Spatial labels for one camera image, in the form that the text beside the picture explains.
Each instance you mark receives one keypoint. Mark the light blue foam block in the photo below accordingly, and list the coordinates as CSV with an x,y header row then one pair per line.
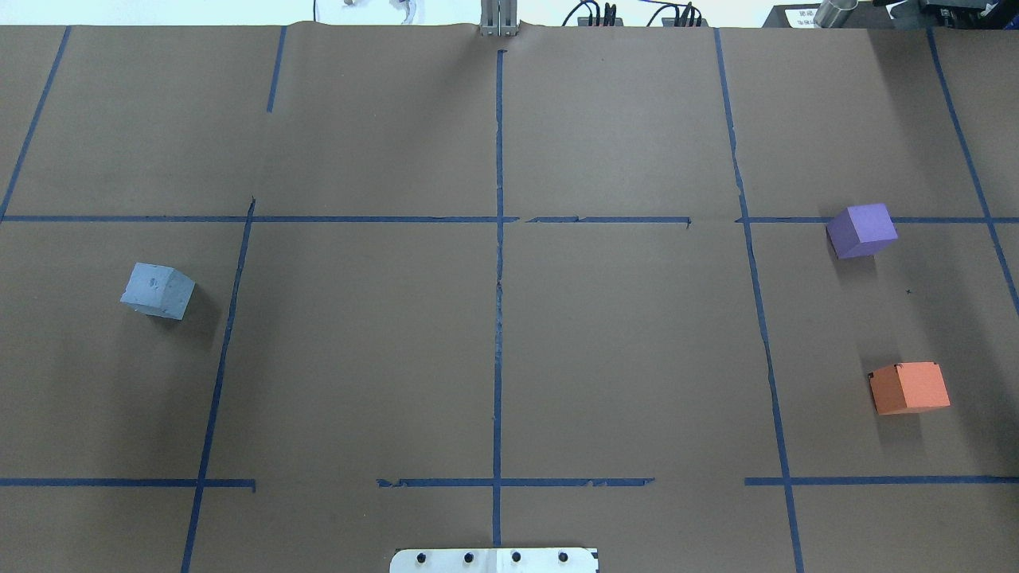
x,y
158,291

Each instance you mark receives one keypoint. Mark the purple foam block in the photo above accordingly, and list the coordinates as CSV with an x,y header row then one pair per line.
x,y
861,230

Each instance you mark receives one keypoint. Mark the orange foam block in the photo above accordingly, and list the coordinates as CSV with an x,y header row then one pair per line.
x,y
908,388

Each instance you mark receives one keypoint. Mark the white metal mounting plate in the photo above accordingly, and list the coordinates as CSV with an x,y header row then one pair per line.
x,y
568,559

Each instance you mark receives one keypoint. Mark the silver metal cylinder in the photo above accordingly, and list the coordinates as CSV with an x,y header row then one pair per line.
x,y
832,14

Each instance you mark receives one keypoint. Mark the aluminium extrusion post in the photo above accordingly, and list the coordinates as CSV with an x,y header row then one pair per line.
x,y
499,18

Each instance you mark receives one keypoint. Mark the black cable connectors left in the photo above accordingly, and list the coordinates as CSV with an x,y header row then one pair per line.
x,y
593,14

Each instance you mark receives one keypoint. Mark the black cable connectors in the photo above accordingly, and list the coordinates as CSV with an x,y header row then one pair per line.
x,y
685,15
593,14

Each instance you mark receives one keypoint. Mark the black cable connectors right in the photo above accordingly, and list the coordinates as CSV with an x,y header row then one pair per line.
x,y
685,15

